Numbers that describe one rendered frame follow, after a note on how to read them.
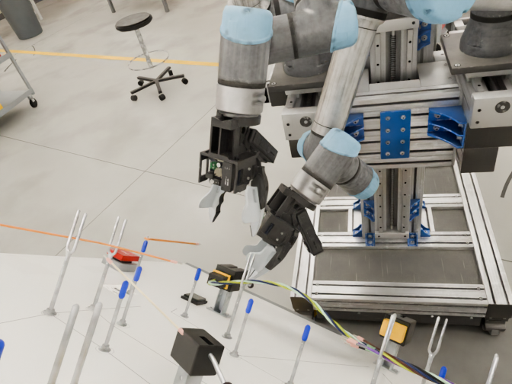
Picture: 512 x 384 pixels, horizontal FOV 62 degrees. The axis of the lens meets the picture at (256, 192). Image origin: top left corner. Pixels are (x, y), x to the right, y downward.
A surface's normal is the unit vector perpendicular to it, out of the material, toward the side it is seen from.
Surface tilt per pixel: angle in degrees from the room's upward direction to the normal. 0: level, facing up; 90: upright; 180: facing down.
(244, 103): 76
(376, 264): 0
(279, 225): 71
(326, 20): 53
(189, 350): 43
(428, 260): 0
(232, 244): 0
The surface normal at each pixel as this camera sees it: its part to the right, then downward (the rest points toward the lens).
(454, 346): -0.20, -0.74
